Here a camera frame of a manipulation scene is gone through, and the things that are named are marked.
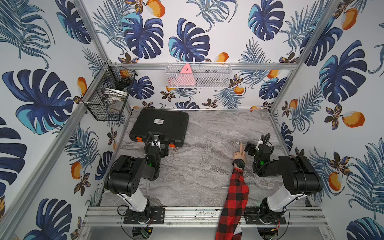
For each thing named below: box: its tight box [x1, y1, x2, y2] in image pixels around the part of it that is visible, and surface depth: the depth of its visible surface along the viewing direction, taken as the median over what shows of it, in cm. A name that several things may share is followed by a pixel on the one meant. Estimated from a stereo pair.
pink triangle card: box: [174, 63, 196, 86], surface depth 92 cm
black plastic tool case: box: [129, 108, 190, 147], surface depth 106 cm
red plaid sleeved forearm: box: [215, 168, 250, 240], surface depth 76 cm
